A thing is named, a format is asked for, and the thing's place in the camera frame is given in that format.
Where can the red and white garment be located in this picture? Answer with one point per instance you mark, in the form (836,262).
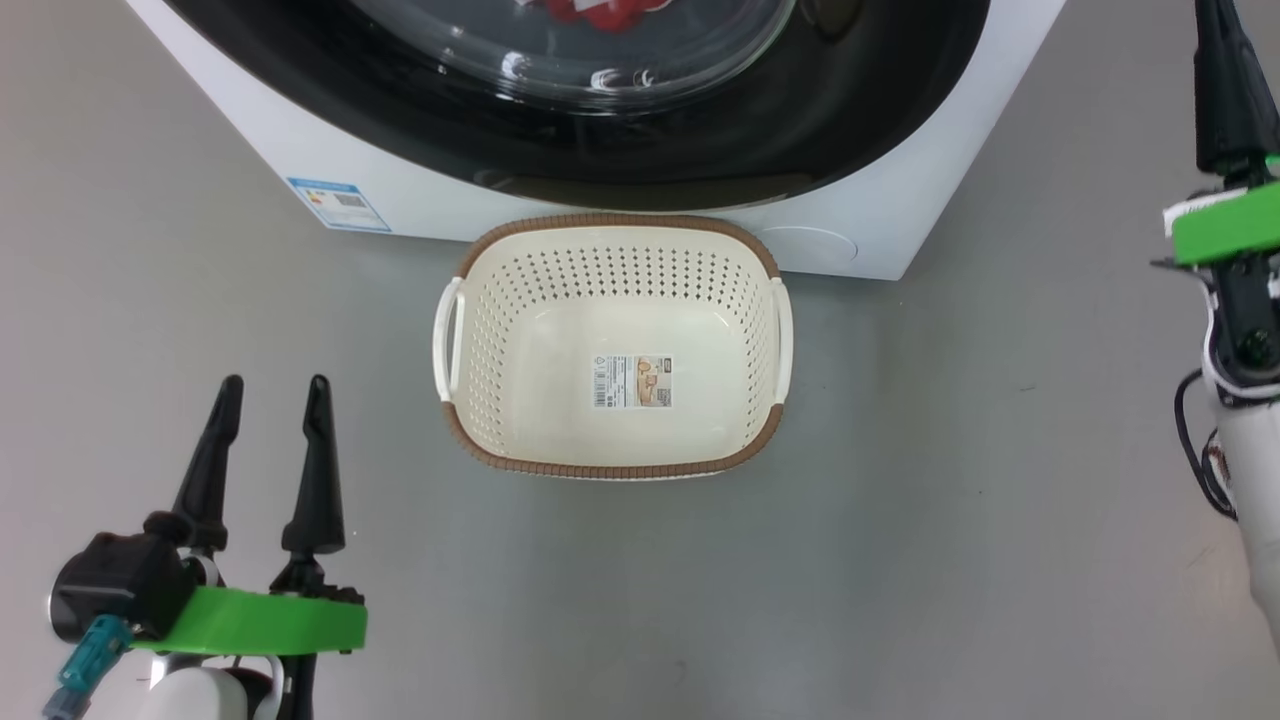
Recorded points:
(610,12)

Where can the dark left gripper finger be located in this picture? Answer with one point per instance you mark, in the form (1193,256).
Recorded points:
(318,490)
(205,480)

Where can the white front-load washing machine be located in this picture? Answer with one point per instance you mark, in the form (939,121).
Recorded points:
(900,200)

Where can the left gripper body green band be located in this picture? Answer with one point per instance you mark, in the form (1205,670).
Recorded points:
(270,625)

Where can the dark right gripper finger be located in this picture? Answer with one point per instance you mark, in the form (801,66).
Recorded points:
(1230,100)

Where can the cream laundry basket brown rim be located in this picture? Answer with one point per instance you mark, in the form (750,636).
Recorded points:
(540,350)

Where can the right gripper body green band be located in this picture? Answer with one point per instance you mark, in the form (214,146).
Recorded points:
(1235,230)

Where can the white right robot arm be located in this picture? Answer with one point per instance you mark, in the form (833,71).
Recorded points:
(1258,480)

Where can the basket product label sticker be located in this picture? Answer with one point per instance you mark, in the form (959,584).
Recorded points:
(632,382)

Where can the blue energy label sticker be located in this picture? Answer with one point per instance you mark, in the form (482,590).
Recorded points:
(340,205)

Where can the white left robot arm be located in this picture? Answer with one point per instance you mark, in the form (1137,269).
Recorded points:
(195,695)

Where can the black-rimmed glass washer door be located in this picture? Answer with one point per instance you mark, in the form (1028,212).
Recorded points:
(400,100)

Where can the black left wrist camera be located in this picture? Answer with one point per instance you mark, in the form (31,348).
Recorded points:
(120,585)

